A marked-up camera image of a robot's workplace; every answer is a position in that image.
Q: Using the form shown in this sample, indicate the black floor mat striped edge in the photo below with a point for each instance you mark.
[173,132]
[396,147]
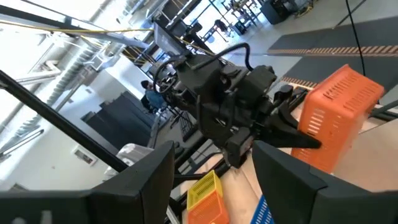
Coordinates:
[335,37]

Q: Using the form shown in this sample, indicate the blue plastic basket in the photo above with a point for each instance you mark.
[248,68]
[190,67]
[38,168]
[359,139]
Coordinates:
[262,214]

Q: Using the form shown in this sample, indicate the black frame upright post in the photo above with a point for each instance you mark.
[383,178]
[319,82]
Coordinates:
[62,123]

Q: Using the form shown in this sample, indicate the person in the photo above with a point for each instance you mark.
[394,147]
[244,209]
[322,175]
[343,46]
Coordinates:
[154,98]

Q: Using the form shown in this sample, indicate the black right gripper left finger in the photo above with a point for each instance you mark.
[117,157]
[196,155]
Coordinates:
[130,193]

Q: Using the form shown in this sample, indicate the ribbed silver ventilation duct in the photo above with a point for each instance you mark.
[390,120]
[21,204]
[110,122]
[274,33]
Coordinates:
[62,81]

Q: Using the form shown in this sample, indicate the black computer monitor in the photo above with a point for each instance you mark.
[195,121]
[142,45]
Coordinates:
[168,40]

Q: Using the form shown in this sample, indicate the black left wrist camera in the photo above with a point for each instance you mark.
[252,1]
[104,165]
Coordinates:
[239,149]

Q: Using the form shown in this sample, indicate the hanging linear ceiling light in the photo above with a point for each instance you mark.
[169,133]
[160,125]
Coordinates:
[21,142]

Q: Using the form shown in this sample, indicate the dark folding partition screen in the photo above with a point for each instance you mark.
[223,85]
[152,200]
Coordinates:
[124,121]

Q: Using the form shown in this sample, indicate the white plastic-wrapped bundle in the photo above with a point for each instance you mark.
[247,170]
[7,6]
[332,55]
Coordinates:
[133,154]

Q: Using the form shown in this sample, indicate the orange plastic basket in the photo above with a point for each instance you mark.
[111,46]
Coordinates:
[208,213]
[335,118]

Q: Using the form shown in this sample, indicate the yellow plastic basket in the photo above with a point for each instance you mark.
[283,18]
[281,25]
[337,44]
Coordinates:
[205,186]

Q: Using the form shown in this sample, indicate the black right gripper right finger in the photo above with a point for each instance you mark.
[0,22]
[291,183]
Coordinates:
[295,193]

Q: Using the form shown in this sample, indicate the white framed wall sign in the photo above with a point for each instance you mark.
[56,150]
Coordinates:
[84,155]

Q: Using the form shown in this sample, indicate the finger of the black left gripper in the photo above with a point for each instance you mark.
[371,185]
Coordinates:
[286,133]
[287,93]

